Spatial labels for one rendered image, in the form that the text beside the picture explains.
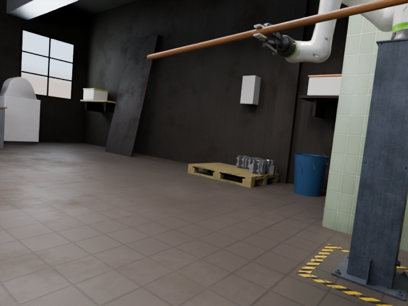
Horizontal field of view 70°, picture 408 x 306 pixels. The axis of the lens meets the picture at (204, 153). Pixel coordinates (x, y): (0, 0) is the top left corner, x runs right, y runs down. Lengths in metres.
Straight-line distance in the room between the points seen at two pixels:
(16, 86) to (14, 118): 0.67
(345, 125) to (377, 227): 1.00
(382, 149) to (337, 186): 0.89
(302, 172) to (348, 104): 1.44
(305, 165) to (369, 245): 2.08
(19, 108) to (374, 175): 6.68
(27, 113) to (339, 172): 6.31
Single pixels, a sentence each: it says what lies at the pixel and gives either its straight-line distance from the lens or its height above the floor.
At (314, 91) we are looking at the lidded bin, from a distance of 3.98.
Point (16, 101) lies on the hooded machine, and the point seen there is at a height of 0.89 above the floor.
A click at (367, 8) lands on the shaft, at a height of 1.15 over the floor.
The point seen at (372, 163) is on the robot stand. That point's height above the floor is 0.60.
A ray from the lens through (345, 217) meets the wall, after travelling 2.51.
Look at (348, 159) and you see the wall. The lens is 2.45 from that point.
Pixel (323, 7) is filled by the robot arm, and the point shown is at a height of 1.33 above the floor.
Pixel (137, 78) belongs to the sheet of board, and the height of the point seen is 1.61.
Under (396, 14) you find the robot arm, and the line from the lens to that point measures 1.84.
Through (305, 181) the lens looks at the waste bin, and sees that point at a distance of 3.72.
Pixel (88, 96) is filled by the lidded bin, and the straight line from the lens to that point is 7.52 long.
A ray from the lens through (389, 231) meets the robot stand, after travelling 1.70.
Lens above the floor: 0.70
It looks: 5 degrees down
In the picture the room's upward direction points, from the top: 5 degrees clockwise
